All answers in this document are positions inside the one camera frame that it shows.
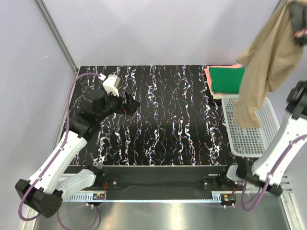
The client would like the aluminium rail profile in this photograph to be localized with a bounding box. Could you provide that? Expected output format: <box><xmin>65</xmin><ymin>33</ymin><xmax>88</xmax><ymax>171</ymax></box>
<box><xmin>280</xmin><ymin>175</ymin><xmax>292</xmax><ymax>193</ymax></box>

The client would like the right small circuit board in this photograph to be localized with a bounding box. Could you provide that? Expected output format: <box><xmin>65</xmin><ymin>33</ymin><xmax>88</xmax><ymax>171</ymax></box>
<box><xmin>223</xmin><ymin>194</ymin><xmax>236</xmax><ymax>202</ymax></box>

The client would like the grey slotted cable duct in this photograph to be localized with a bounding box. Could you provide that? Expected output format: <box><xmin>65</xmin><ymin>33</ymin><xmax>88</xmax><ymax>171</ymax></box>
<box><xmin>64</xmin><ymin>191</ymin><xmax>221</xmax><ymax>203</ymax></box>

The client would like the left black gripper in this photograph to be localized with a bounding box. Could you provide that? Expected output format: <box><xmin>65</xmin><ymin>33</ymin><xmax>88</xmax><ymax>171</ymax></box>
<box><xmin>97</xmin><ymin>88</ymin><xmax>141</xmax><ymax>121</ymax></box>

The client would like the small circuit board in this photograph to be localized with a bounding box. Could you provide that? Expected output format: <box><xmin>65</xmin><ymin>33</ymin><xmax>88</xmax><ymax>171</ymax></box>
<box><xmin>223</xmin><ymin>194</ymin><xmax>236</xmax><ymax>202</ymax></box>
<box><xmin>93</xmin><ymin>193</ymin><xmax>105</xmax><ymax>200</ymax></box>

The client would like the pink folded t shirt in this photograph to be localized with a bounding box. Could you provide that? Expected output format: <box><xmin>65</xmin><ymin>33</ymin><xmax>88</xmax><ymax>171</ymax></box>
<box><xmin>203</xmin><ymin>63</ymin><xmax>243</xmax><ymax>93</ymax></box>

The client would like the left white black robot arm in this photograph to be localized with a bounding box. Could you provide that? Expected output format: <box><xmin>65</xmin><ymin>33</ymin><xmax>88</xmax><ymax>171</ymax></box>
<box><xmin>15</xmin><ymin>90</ymin><xmax>140</xmax><ymax>218</ymax></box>

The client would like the white plastic mesh basket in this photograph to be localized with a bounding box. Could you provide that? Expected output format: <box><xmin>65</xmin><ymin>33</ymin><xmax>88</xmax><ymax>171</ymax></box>
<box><xmin>221</xmin><ymin>94</ymin><xmax>280</xmax><ymax>158</ymax></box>

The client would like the cream folded t shirt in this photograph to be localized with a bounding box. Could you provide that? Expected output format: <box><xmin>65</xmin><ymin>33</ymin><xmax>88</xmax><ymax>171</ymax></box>
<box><xmin>212</xmin><ymin>93</ymin><xmax>238</xmax><ymax>100</ymax></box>

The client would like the left small circuit board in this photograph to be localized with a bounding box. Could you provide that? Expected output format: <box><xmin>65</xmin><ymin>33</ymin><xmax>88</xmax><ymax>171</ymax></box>
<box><xmin>93</xmin><ymin>193</ymin><xmax>105</xmax><ymax>200</ymax></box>

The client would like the left aluminium frame post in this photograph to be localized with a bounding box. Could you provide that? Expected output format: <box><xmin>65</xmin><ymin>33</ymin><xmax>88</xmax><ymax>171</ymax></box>
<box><xmin>34</xmin><ymin>0</ymin><xmax>79</xmax><ymax>74</ymax></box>

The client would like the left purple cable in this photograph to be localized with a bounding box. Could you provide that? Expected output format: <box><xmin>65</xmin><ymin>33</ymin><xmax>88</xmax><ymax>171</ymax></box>
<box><xmin>18</xmin><ymin>72</ymin><xmax>103</xmax><ymax>230</ymax></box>

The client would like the beige t shirt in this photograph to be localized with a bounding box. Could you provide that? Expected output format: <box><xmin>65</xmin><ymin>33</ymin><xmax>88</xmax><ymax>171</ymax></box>
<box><xmin>234</xmin><ymin>0</ymin><xmax>304</xmax><ymax>128</ymax></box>

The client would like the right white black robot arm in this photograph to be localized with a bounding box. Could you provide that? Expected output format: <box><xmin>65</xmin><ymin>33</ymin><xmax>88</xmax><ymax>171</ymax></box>
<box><xmin>218</xmin><ymin>0</ymin><xmax>307</xmax><ymax>196</ymax></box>

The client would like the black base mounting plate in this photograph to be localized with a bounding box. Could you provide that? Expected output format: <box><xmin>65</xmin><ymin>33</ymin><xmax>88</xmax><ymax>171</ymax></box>
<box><xmin>81</xmin><ymin>166</ymin><xmax>235</xmax><ymax>195</ymax></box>

